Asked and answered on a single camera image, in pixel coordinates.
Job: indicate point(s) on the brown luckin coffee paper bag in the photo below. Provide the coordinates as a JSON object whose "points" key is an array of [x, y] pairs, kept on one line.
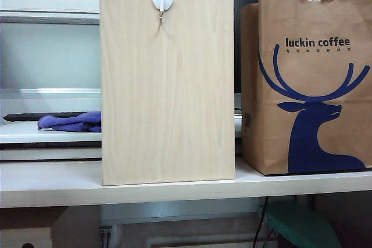
{"points": [[305, 56]]}

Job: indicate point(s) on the light wooden board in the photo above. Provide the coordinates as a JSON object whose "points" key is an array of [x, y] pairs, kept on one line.
{"points": [[168, 100]]}

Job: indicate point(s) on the black computer monitor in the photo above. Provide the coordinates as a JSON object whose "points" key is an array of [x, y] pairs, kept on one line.
{"points": [[238, 41]]}

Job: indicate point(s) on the blue cloth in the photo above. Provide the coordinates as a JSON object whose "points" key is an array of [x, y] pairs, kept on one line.
{"points": [[72, 121]]}

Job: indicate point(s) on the green plastic object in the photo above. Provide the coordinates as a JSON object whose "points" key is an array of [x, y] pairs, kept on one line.
{"points": [[299, 224]]}

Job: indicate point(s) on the brown cardboard box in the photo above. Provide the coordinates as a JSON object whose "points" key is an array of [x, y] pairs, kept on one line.
{"points": [[72, 224]]}

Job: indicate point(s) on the black keyboard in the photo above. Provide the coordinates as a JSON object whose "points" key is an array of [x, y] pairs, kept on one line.
{"points": [[20, 116]]}

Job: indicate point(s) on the aluminium partition frame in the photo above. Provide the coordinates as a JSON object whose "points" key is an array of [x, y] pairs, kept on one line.
{"points": [[43, 17]]}

